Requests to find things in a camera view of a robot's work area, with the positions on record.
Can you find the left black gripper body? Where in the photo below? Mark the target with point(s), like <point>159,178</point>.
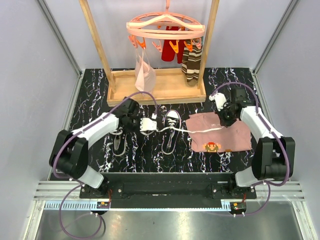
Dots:
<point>133,124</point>

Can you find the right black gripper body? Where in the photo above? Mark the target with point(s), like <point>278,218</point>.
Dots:
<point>225,114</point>

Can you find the black sneaker with white laces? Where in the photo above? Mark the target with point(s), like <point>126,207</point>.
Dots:
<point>172,127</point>

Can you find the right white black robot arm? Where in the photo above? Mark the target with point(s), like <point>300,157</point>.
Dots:
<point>273,159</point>

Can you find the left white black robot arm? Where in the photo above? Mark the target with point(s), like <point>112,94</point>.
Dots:
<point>70,153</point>

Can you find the pink mario t-shirt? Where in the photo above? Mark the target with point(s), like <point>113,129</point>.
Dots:
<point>207,134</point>

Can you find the pink bra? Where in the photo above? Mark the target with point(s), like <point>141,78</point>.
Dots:
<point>145,75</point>

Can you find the brown striped sock pair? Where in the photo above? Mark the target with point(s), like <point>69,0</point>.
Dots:
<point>191,61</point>

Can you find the red sock pair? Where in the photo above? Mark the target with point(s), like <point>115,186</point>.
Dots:
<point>168,53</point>

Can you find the left small connector box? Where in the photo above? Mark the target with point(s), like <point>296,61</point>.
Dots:
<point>103,204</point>

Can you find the small connector box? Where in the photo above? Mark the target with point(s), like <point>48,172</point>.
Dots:
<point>103,204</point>
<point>238,207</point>

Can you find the right small connector box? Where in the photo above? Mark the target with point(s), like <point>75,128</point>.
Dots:
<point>238,207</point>

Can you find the pink round clip hanger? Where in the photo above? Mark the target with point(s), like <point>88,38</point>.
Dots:
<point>163,25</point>

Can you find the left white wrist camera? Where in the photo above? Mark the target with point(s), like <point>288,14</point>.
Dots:
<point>148,125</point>

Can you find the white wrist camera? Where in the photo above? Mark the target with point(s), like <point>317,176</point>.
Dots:
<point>219,99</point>
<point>148,125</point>

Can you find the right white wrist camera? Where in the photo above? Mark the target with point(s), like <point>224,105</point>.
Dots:
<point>219,99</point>

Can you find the wooden drying rack frame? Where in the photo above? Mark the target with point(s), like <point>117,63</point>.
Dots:
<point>171,86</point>

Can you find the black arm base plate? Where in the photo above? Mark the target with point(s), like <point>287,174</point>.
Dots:
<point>168,191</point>

